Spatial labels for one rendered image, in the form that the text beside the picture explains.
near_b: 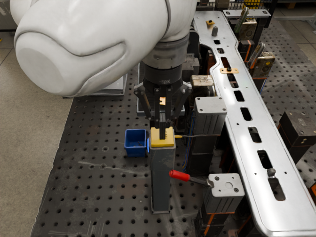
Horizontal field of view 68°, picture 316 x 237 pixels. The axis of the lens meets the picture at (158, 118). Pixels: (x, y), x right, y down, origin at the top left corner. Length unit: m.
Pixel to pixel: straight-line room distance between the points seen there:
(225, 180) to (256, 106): 0.41
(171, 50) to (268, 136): 0.59
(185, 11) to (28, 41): 0.21
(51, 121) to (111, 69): 2.20
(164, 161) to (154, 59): 0.33
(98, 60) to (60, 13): 0.05
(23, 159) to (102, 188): 1.27
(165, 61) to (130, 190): 0.73
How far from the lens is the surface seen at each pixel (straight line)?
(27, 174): 2.15
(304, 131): 0.94
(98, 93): 1.46
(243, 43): 1.40
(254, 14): 1.74
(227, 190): 0.67
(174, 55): 0.42
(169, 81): 0.45
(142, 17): 0.27
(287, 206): 0.78
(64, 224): 1.06
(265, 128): 0.93
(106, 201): 1.05
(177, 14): 0.35
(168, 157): 0.65
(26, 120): 2.55
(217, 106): 0.79
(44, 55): 0.23
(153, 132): 0.63
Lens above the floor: 1.64
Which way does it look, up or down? 47 degrees down
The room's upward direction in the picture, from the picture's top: straight up
